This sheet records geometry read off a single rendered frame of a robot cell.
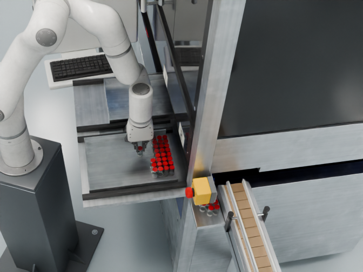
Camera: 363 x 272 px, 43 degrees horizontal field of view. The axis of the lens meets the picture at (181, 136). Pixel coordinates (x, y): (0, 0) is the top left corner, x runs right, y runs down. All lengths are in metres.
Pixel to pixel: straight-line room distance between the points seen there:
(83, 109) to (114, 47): 0.68
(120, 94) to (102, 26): 0.77
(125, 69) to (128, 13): 0.94
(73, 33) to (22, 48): 0.95
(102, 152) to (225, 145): 0.56
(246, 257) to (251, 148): 0.38
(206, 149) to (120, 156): 0.46
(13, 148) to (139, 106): 0.51
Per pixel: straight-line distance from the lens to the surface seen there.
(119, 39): 1.45
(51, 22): 1.38
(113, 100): 2.12
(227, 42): 1.27
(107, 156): 1.91
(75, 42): 2.47
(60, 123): 3.25
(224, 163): 1.68
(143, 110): 1.65
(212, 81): 1.35
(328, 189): 2.09
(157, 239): 2.70
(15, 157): 1.89
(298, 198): 2.07
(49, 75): 2.38
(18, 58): 1.54
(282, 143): 1.69
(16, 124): 1.78
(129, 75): 1.54
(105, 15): 1.42
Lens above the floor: 2.39
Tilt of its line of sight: 49 degrees down
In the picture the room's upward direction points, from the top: 7 degrees clockwise
